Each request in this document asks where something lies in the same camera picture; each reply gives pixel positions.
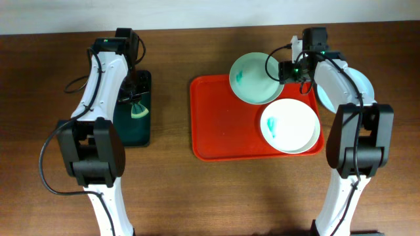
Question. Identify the light blue plate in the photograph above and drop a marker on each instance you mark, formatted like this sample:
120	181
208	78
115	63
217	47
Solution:
333	89

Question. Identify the black water tray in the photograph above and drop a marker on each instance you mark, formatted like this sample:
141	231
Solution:
135	132

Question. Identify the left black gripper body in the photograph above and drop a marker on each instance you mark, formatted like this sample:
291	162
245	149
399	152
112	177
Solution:
132	97

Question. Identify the red serving tray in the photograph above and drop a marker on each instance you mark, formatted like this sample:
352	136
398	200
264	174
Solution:
225	128

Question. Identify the pale green plate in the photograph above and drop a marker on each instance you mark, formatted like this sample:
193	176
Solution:
252	82

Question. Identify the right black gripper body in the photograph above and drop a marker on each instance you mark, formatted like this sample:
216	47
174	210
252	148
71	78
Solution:
287	72

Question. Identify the white plate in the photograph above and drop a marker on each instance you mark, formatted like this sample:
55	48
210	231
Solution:
290	126

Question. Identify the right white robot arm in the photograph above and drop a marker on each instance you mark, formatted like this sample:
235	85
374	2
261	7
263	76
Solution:
359	140

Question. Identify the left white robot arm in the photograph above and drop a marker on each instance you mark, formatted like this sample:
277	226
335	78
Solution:
92	150

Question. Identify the green yellow sponge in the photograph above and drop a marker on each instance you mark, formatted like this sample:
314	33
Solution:
138	110

